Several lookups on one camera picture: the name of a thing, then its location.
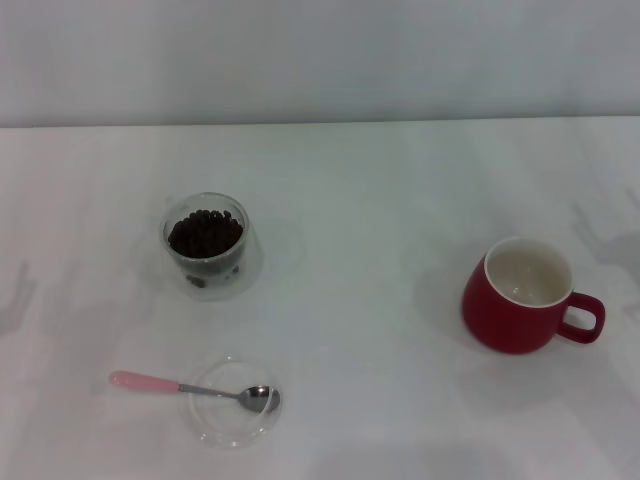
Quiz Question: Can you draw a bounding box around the red mug with white inside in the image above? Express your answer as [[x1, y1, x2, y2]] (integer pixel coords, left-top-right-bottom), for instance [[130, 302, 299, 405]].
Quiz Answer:
[[460, 235, 607, 356]]

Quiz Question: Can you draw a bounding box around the pink-handled steel spoon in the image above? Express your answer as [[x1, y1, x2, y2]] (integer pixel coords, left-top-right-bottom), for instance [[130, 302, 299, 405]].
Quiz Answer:
[[108, 370, 272, 414]]

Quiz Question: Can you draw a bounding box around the pile of dark coffee beans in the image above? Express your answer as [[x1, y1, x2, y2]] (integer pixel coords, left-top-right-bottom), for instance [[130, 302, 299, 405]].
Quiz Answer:
[[167, 208, 245, 260]]

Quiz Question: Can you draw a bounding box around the double-walled clear glass cup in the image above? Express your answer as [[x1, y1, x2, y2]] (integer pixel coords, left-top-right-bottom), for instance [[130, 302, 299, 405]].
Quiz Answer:
[[158, 192, 264, 303]]

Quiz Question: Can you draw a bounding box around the clear glass saucer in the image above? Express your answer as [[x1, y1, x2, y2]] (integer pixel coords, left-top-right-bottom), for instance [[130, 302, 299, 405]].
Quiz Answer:
[[185, 355, 284, 449]]

